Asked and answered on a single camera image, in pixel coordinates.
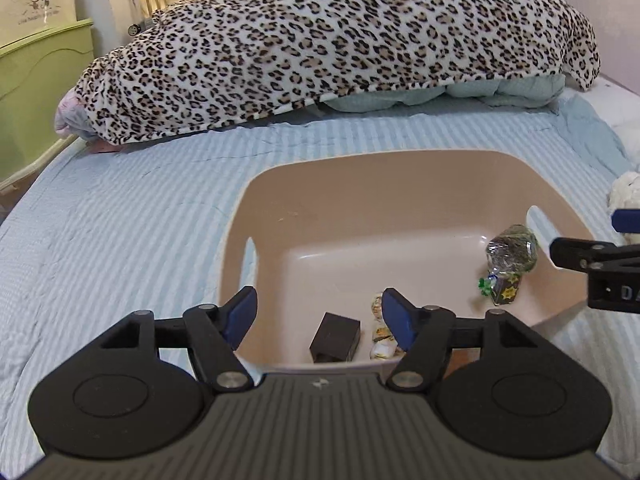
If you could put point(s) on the leopard print blanket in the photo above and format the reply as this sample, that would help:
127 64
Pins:
212 64

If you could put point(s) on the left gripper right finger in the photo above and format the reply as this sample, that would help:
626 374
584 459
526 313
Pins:
424 334

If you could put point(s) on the pink cloth under blanket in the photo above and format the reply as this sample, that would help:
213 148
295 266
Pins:
70 119

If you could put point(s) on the small black box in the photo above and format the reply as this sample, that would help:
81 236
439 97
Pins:
336 339

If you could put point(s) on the white plush toy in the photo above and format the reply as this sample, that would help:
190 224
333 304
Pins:
625 192

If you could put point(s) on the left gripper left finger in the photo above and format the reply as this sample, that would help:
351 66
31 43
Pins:
214 334

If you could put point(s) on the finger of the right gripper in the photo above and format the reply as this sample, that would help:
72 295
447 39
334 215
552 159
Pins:
626 221
592 256

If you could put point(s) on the leopard print hair scrunchie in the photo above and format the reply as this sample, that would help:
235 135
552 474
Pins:
384 345

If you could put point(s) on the beige plastic storage basket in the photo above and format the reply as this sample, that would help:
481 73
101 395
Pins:
328 236

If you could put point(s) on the clear bag of dried herbs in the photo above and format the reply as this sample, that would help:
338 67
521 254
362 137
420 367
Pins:
510 255

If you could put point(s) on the blue striped bed sheet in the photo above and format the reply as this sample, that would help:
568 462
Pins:
100 235

